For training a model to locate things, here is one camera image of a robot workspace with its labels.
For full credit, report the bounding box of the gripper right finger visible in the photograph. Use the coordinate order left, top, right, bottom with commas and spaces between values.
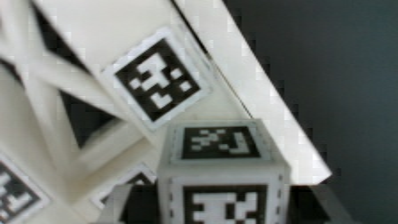
287, 184, 358, 224

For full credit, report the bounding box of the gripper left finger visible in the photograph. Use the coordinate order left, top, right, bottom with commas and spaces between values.
87, 183, 159, 224

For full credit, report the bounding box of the white chair leg cube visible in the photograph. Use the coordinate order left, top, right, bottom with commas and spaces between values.
158, 119, 289, 224

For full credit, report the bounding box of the white cross brace piece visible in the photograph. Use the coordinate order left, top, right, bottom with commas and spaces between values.
0, 0, 145, 186

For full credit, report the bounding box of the white long side rail back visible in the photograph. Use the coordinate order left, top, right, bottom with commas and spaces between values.
33, 0, 248, 142

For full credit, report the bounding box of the white long side rail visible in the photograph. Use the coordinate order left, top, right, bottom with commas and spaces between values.
0, 66, 88, 224
33, 0, 248, 142

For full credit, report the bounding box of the white long side rail front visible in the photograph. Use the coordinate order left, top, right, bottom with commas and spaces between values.
0, 66, 88, 224

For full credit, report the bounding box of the white right fence rail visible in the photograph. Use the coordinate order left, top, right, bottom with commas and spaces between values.
174, 0, 332, 185

